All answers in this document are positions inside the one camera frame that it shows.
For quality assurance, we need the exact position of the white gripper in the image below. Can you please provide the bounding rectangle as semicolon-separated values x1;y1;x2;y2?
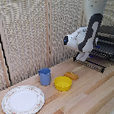
75;51;92;63

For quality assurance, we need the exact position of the orange slotted block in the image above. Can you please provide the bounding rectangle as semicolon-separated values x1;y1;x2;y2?
64;70;79;82

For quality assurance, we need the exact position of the yellow plastic bowl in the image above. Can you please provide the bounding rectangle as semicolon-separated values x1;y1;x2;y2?
53;75;75;93

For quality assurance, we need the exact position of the blue cup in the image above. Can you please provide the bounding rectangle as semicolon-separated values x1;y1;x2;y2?
37;67;53;88

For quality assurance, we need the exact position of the white floral-rimmed plate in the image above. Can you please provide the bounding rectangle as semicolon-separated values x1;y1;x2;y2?
0;83;48;114

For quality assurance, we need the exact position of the black wire dish rack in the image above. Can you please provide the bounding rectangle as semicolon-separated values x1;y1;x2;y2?
69;23;114;77

